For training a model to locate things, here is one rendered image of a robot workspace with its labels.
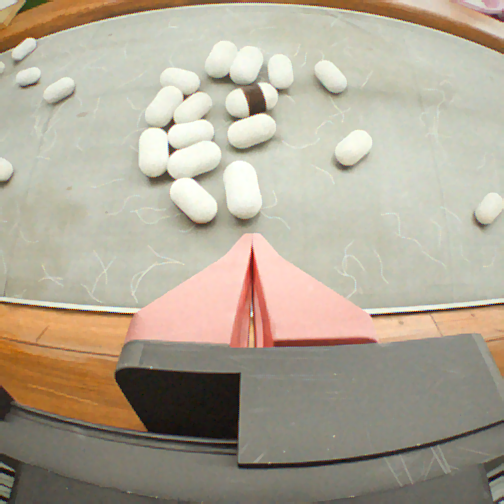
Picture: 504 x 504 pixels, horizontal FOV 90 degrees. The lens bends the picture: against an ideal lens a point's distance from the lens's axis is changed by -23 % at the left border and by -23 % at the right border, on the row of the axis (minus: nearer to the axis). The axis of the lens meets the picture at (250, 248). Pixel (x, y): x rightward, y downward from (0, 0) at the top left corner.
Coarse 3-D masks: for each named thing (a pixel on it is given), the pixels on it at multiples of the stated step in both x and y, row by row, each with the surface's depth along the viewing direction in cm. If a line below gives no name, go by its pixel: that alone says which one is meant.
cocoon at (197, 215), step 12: (180, 180) 19; (192, 180) 20; (180, 192) 19; (192, 192) 19; (204, 192) 19; (180, 204) 19; (192, 204) 19; (204, 204) 19; (216, 204) 20; (192, 216) 19; (204, 216) 19
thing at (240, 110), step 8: (264, 88) 21; (272, 88) 21; (232, 96) 21; (240, 96) 21; (272, 96) 21; (232, 104) 21; (240, 104) 21; (272, 104) 21; (232, 112) 21; (240, 112) 21; (248, 112) 21
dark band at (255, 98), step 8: (240, 88) 21; (248, 88) 21; (256, 88) 21; (248, 96) 21; (256, 96) 21; (264, 96) 21; (248, 104) 21; (256, 104) 21; (264, 104) 21; (256, 112) 22
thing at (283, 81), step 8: (272, 56) 22; (280, 56) 22; (272, 64) 22; (280, 64) 22; (288, 64) 22; (272, 72) 22; (280, 72) 22; (288, 72) 22; (272, 80) 22; (280, 80) 22; (288, 80) 22; (280, 88) 23
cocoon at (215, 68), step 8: (216, 48) 22; (224, 48) 22; (232, 48) 22; (208, 56) 22; (216, 56) 22; (224, 56) 22; (232, 56) 22; (208, 64) 22; (216, 64) 22; (224, 64) 22; (208, 72) 22; (216, 72) 22; (224, 72) 22
